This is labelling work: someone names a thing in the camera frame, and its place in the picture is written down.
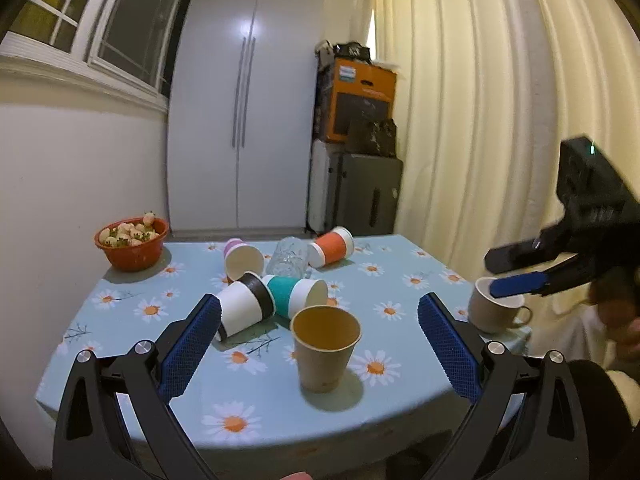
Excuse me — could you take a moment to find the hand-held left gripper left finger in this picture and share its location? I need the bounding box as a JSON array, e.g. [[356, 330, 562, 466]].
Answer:
[[52, 293, 223, 480]]

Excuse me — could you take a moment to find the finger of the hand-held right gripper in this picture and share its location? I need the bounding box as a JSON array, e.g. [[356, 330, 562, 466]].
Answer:
[[484, 230, 576, 276], [489, 260, 576, 299]]

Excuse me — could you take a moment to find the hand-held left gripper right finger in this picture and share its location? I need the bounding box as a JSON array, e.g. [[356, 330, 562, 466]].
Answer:
[[417, 292, 591, 480]]

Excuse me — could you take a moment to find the beige ceramic mug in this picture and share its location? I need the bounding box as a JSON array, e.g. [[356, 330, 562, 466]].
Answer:
[[467, 276, 533, 334]]

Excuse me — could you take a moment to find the white and black paper cup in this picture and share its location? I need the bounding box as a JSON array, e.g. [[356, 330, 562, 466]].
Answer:
[[216, 271, 277, 344]]

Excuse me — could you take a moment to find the pink and white paper cup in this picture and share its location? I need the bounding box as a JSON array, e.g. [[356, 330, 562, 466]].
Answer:
[[223, 238, 265, 284]]

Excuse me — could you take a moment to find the teal and white paper cup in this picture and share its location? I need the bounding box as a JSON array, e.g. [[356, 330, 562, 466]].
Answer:
[[262, 275, 329, 321]]

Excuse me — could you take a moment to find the brown paper cup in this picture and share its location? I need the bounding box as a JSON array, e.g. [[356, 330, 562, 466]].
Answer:
[[290, 305, 362, 393]]

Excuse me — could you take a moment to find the orange and white paper cup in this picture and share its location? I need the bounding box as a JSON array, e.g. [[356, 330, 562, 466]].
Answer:
[[307, 226, 355, 268]]

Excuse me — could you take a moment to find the person's right hand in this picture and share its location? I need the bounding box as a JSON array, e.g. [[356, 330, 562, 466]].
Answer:
[[589, 266, 640, 356]]

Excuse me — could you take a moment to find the blue daisy tablecloth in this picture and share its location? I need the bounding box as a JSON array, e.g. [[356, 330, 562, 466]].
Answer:
[[35, 234, 532, 449]]

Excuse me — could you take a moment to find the red plastic bowl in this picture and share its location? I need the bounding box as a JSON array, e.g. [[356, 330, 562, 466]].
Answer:
[[95, 217, 169, 273]]

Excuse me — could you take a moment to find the clear glass tumbler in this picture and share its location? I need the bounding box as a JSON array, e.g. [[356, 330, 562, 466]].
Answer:
[[266, 236, 312, 281]]

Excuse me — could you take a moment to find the pile of strawberries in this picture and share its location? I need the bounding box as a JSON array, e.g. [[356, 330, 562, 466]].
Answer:
[[99, 212, 162, 248]]

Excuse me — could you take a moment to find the cream curtain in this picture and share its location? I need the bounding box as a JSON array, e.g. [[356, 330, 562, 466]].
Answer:
[[370, 0, 640, 321]]

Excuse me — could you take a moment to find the dark grey suitcase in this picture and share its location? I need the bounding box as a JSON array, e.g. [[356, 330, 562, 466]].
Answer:
[[332, 152, 404, 236]]

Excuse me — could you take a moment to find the dark crumpled bag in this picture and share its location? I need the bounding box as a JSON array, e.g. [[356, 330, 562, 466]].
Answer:
[[347, 119, 398, 157]]

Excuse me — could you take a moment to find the white suitcase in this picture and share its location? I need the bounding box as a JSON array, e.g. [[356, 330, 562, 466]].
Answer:
[[306, 139, 342, 234]]

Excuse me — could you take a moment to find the orange cardboard box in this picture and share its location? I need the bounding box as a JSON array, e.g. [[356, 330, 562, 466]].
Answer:
[[316, 57, 398, 144]]

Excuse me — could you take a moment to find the white refrigerator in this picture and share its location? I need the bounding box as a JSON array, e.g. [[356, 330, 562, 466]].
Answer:
[[167, 0, 328, 234]]

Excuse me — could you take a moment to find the black bag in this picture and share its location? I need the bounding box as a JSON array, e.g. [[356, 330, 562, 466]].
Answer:
[[315, 40, 374, 64]]

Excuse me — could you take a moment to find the white framed window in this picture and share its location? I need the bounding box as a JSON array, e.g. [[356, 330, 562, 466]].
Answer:
[[0, 0, 197, 111]]

